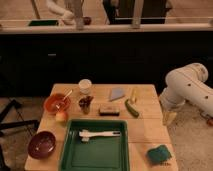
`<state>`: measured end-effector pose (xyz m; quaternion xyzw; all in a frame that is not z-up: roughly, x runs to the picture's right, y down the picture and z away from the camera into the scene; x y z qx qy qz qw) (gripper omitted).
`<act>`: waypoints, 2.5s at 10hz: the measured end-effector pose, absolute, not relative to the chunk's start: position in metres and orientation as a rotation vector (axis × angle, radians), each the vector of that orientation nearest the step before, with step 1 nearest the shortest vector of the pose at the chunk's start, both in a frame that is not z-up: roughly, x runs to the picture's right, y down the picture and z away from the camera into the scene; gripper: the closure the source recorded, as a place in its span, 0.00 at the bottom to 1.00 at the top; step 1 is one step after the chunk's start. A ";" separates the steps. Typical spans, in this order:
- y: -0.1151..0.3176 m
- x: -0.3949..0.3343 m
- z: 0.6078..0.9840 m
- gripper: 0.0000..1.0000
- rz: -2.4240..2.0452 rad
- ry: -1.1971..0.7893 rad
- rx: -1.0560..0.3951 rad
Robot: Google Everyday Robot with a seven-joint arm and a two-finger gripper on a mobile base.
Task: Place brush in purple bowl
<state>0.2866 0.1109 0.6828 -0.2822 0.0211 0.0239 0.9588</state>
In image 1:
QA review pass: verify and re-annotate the white dish brush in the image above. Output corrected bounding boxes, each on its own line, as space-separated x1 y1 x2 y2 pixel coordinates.
79 130 121 142

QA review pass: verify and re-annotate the yellow banana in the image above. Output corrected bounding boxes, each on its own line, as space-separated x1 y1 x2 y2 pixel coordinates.
130 87 137 104

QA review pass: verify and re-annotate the purple bowl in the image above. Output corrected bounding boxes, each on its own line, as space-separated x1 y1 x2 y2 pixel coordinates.
28 131 56 160

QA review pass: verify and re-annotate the teal scrub sponge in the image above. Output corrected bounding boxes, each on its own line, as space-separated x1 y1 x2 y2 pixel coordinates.
147 145 172 165

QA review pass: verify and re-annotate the green cucumber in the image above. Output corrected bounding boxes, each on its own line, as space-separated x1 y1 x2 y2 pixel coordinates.
125 99 140 118

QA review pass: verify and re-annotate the dark glass with utensils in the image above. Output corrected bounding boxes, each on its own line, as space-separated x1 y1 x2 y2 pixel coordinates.
79 96 93 114

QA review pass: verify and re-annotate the wooden spoon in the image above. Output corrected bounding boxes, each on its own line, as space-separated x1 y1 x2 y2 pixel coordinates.
56 89 73 109

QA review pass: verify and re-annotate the orange bowl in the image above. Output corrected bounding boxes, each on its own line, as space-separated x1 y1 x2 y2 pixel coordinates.
43 93 71 115

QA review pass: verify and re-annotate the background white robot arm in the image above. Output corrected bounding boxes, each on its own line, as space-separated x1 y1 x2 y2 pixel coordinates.
46 0 75 25

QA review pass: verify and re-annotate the background green tray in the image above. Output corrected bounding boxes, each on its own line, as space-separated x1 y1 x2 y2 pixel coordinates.
28 20 59 26

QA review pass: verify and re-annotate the green plastic tray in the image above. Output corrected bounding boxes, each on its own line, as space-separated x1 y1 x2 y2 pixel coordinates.
58 119 130 171

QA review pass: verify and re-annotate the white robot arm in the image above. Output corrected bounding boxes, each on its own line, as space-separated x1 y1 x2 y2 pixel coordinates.
159 63 213 126

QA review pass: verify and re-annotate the white cup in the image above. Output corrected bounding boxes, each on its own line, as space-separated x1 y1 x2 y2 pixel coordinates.
78 79 92 94

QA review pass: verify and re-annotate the apple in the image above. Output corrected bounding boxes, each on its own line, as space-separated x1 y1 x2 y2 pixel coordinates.
55 111 68 122

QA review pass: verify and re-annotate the background dark red bowl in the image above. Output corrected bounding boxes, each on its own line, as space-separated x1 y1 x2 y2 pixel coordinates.
83 17 92 25

